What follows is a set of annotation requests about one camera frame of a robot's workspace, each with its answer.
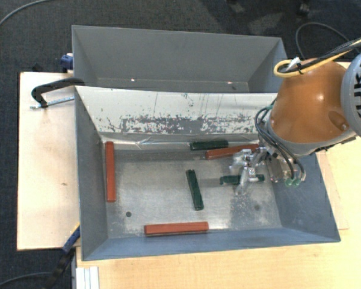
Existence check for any dark green flat block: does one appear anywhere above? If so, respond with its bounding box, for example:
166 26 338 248
185 169 205 212
189 140 230 152
219 173 265 187

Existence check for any grey metal bin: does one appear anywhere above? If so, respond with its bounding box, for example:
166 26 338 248
71 25 341 262

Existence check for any red-brown flat block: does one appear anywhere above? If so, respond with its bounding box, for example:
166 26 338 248
105 141 117 204
205 143 261 161
143 221 210 237

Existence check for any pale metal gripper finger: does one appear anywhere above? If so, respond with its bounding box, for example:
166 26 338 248
235 166 259 196
228 149 255 174

